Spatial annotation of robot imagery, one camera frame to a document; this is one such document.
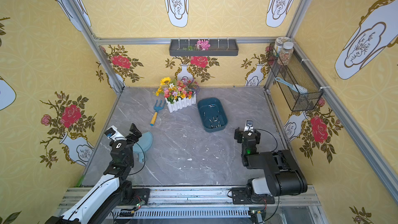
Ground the teal plastic storage box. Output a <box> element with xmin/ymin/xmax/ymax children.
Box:
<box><xmin>198</xmin><ymin>97</ymin><xmax>228</xmax><ymax>133</ymax></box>

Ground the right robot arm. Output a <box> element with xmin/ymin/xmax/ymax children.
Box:
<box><xmin>234</xmin><ymin>128</ymin><xmax>308</xmax><ymax>197</ymax></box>

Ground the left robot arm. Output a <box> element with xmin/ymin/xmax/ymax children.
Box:
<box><xmin>46</xmin><ymin>124</ymin><xmax>143</xmax><ymax>224</ymax></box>

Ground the light blue dustpan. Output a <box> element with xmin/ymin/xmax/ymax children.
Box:
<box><xmin>133</xmin><ymin>132</ymin><xmax>153</xmax><ymax>164</ymax></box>

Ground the blue yellow garden fork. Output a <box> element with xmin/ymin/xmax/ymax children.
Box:
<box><xmin>150</xmin><ymin>100</ymin><xmax>166</xmax><ymax>126</ymax></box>

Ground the flower pot white fence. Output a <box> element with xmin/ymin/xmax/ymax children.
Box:
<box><xmin>154</xmin><ymin>77</ymin><xmax>200</xmax><ymax>113</ymax></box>

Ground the blue white brush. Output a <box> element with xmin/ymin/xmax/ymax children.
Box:
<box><xmin>274</xmin><ymin>77</ymin><xmax>308</xmax><ymax>94</ymax></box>

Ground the pink flower on shelf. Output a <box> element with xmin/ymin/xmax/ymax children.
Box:
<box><xmin>195</xmin><ymin>39</ymin><xmax>211</xmax><ymax>50</ymax></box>

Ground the glass jar behind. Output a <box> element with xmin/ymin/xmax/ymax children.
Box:
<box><xmin>273</xmin><ymin>36</ymin><xmax>292</xmax><ymax>56</ymax></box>

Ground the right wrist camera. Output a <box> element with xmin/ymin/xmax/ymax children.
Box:
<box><xmin>244</xmin><ymin>120</ymin><xmax>254</xmax><ymax>132</ymax></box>

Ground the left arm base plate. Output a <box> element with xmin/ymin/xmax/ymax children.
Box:
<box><xmin>122</xmin><ymin>188</ymin><xmax>150</xmax><ymax>207</ymax></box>

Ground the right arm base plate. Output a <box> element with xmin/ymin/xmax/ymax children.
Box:
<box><xmin>227</xmin><ymin>188</ymin><xmax>276</xmax><ymax>205</ymax></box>

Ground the black wire mesh basket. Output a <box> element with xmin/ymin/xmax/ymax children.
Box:
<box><xmin>267</xmin><ymin>43</ymin><xmax>323</xmax><ymax>112</ymax></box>

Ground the dark wall shelf tray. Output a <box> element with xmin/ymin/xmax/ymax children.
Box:
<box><xmin>169</xmin><ymin>38</ymin><xmax>239</xmax><ymax>57</ymax></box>

